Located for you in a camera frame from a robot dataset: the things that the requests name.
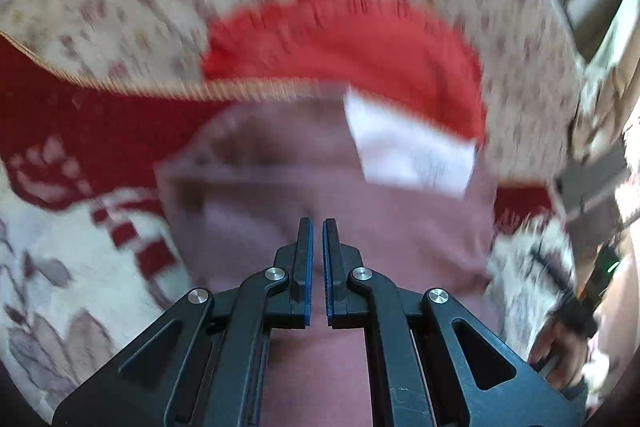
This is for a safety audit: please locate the red and cream leaf blanket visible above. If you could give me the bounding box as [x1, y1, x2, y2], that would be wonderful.
[1, 41, 584, 426]

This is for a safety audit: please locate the mauve pink garment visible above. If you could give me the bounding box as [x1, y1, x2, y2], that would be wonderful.
[154, 98, 507, 427]

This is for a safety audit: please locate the red knit garment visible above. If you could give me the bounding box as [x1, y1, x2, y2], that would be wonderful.
[201, 0, 486, 143]

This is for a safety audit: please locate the beige curtain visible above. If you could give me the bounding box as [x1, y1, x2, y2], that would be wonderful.
[570, 50, 639, 165]

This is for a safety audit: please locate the person's right hand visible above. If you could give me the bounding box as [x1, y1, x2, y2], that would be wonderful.
[527, 317, 589, 390]

